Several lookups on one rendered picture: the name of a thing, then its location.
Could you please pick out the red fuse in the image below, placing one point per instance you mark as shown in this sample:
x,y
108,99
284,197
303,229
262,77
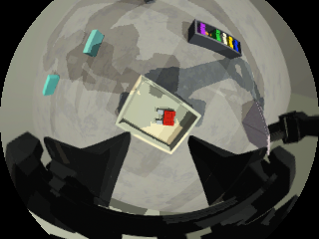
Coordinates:
x,y
168,118

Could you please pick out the purple fuse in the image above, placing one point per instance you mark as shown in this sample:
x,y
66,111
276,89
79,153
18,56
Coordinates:
x,y
201,29

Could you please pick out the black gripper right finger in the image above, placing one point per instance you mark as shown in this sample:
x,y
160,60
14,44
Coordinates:
x,y
217,168

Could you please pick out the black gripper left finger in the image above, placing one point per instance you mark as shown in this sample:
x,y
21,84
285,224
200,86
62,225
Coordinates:
x,y
98,165

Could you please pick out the teal rectangular block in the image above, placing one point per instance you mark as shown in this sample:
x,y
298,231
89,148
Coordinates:
x,y
50,85
93,45

